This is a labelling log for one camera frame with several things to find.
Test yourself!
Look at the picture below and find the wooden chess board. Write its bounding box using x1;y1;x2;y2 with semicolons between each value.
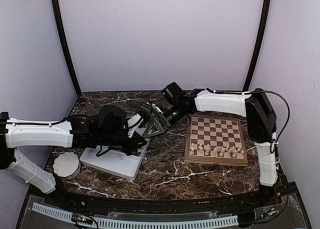
184;115;248;167

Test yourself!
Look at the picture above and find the black left frame post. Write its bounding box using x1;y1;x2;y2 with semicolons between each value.
51;0;82;97

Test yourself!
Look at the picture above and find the white slotted cable duct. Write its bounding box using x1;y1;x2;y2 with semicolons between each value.
31;202;239;229

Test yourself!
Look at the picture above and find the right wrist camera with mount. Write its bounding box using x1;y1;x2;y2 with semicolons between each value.
140;101;163;117

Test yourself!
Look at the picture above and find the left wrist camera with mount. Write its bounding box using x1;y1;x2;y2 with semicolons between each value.
123;111;148;138

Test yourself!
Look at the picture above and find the white scalloped ceramic bowl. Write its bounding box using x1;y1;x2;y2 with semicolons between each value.
52;151;81;180

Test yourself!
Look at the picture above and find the cream white chess queen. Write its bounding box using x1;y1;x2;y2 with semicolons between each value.
219;147;225;157

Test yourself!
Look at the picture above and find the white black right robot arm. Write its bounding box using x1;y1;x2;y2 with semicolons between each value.
142;82;281;206

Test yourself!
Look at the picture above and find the white divided plastic tray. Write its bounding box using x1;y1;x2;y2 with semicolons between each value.
80;138;150;181

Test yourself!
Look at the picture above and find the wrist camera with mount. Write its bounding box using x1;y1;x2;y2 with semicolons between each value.
123;111;148;138
140;101;163;117

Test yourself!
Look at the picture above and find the black right frame post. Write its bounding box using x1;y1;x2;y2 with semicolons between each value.
242;0;271;92

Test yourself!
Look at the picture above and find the black frame post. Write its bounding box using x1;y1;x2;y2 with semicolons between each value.
242;0;271;92
51;0;82;97

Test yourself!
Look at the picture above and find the black curved front rail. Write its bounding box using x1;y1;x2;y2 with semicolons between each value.
46;176;296;215

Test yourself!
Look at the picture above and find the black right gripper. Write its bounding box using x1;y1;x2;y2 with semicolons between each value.
142;103;188;139

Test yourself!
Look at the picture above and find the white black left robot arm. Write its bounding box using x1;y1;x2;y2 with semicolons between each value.
0;105;147;207

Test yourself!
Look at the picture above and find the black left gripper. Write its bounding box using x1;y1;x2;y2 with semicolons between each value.
98;127;147;156

